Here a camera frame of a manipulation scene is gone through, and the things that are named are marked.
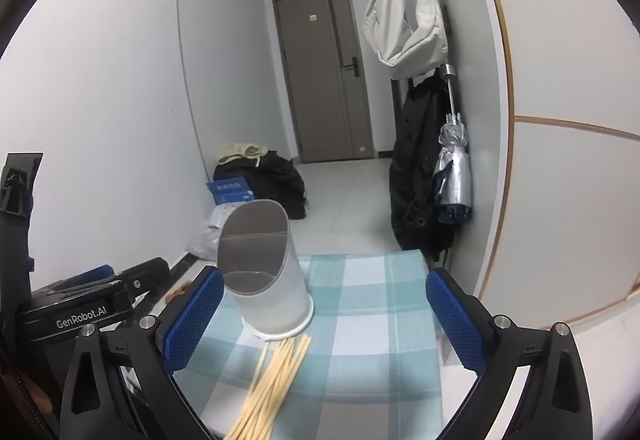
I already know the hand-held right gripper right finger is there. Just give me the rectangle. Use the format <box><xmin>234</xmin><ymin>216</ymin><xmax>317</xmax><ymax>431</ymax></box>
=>
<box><xmin>425</xmin><ymin>267</ymin><xmax>593</xmax><ymax>440</ymax></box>

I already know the white shoulder bag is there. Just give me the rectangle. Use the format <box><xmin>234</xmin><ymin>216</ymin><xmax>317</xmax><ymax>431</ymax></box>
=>
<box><xmin>362</xmin><ymin>0</ymin><xmax>448</xmax><ymax>81</ymax></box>

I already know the black clothes heap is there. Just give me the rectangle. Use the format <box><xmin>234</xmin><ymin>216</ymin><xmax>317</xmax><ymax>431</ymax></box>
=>
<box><xmin>214</xmin><ymin>151</ymin><xmax>308</xmax><ymax>221</ymax></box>

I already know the white oval chopstick holder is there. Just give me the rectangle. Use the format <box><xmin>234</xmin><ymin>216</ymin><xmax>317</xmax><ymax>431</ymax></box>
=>
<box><xmin>216</xmin><ymin>200</ymin><xmax>315</xmax><ymax>340</ymax></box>

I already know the blue cardboard box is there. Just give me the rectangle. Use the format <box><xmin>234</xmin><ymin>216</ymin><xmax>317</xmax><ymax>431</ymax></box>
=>
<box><xmin>206</xmin><ymin>177</ymin><xmax>256</xmax><ymax>206</ymax></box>

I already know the grey-brown door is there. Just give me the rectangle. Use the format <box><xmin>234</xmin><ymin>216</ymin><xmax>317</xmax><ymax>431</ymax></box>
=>
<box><xmin>272</xmin><ymin>0</ymin><xmax>376</xmax><ymax>164</ymax></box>

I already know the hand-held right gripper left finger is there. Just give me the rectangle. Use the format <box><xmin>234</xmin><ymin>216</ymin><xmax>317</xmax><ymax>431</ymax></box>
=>
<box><xmin>59</xmin><ymin>265</ymin><xmax>226</xmax><ymax>440</ymax></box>

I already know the pile of wooden chopsticks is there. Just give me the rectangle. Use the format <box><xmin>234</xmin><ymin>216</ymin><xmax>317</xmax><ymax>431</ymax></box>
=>
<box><xmin>222</xmin><ymin>334</ymin><xmax>312</xmax><ymax>440</ymax></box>

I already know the black hanging jacket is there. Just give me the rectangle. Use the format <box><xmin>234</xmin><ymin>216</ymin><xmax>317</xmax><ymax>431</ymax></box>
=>
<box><xmin>390</xmin><ymin>75</ymin><xmax>473</xmax><ymax>261</ymax></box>

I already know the teal checked tablecloth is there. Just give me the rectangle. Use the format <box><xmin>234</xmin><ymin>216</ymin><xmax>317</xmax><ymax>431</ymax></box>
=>
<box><xmin>170</xmin><ymin>252</ymin><xmax>446</xmax><ymax>440</ymax></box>

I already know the white plastic bag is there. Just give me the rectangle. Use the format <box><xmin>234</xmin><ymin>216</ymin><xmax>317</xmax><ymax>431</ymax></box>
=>
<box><xmin>186</xmin><ymin>202</ymin><xmax>236</xmax><ymax>266</ymax></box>

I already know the person's black zip jacket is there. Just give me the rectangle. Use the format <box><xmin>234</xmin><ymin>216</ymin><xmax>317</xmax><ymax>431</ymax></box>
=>
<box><xmin>0</xmin><ymin>345</ymin><xmax>61</xmax><ymax>440</ymax></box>

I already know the beige cloth bag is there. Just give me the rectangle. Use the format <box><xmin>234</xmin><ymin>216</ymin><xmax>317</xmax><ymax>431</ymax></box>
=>
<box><xmin>217</xmin><ymin>142</ymin><xmax>268</xmax><ymax>167</ymax></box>

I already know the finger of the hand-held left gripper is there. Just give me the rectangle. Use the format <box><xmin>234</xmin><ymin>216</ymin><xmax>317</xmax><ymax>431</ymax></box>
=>
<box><xmin>62</xmin><ymin>264</ymin><xmax>115</xmax><ymax>291</ymax></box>
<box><xmin>116</xmin><ymin>257</ymin><xmax>171</xmax><ymax>296</ymax></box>

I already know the silver folded umbrella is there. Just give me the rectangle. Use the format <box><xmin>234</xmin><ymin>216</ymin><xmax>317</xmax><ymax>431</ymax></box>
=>
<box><xmin>432</xmin><ymin>64</ymin><xmax>473</xmax><ymax>225</ymax></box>

